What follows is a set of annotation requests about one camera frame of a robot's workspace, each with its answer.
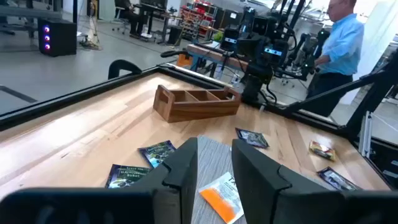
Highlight red yellow Ahmad tea packet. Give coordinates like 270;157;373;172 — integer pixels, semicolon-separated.
308;140;338;162

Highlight wooden top workbench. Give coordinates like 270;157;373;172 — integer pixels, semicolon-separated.
185;42;249;73

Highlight black frame handle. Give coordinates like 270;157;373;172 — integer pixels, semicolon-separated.
107;58;143;80
160;50;191;59

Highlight dark foil tea packet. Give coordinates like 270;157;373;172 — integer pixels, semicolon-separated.
137;139;177;169
317;166;362;192
104;164;150;189
234;127;270;149

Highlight orange box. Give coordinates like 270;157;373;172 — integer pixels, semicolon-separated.
176;54;194;68

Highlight background office desk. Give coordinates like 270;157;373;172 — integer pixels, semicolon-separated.
133;2;183;45

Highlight black aluminium table frame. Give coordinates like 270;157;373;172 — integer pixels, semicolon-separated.
0;49;398;191

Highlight wooden tea organizer box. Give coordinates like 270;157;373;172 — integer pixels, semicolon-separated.
152;84;242;124

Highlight red storage shelf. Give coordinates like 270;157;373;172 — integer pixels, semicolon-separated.
179;1;218;41

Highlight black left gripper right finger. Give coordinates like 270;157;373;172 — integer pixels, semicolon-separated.
231;139;398;224

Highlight background robot station arms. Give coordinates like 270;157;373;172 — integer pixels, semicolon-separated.
276;27;331;82

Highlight black computer tower with lights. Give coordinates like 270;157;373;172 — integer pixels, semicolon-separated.
37;17;78;58

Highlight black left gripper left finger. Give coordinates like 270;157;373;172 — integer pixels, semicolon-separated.
0;137;198;224

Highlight standing person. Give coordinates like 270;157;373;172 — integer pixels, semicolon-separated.
306;0;365;118

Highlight grey background table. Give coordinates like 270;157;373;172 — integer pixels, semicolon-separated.
0;0;63;40

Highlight grey woven placemat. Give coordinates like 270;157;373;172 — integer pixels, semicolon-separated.
190;135;340;224

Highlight seated person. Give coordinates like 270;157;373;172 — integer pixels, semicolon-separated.
116;0;144;39

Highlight office chair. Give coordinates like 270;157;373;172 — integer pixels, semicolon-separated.
111;6;131;35

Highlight white orange Tazo tea packet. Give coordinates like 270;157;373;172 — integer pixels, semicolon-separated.
198;171;246;224

